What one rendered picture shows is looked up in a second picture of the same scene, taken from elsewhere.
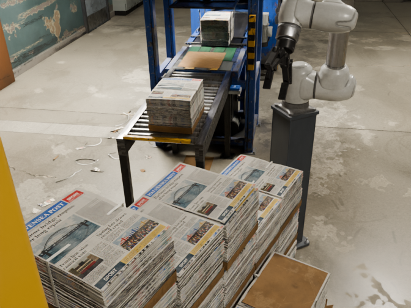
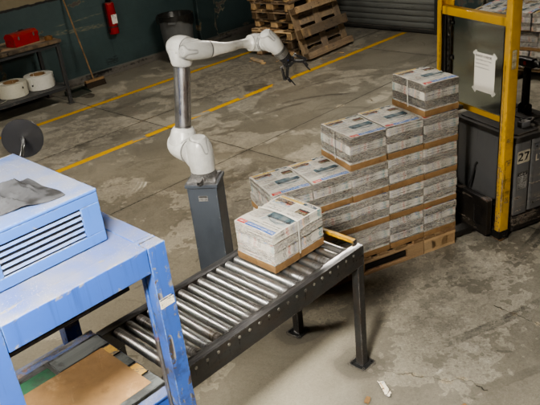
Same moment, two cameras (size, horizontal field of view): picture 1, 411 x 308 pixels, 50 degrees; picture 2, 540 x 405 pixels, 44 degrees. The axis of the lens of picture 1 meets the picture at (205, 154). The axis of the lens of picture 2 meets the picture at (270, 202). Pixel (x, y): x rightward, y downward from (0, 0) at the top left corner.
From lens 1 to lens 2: 5.60 m
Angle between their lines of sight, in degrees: 114
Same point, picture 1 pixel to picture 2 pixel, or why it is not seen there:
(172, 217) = (378, 118)
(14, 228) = not seen: outside the picture
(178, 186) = (363, 128)
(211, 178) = (341, 129)
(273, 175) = (272, 177)
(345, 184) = not seen: hidden behind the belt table
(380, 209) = (111, 307)
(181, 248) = (382, 110)
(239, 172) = (292, 184)
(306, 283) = not seen: hidden behind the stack
